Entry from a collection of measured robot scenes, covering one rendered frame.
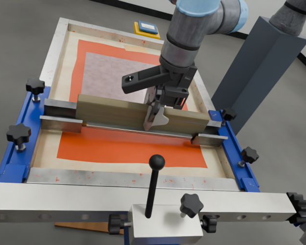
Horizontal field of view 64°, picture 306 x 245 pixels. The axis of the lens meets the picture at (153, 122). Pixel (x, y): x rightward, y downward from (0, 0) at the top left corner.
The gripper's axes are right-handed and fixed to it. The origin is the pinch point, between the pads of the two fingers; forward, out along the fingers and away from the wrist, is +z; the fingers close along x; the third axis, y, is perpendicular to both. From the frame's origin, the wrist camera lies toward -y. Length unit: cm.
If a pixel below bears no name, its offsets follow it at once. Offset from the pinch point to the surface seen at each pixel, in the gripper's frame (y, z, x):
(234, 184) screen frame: 24.1, 3.3, -16.8
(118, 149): -5.8, 6.7, -5.4
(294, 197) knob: 35.3, -2.2, -23.0
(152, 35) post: 14, 7, 71
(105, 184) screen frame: -9.8, 3.2, -18.2
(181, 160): 12.3, 6.8, -7.2
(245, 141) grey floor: 142, 103, 96
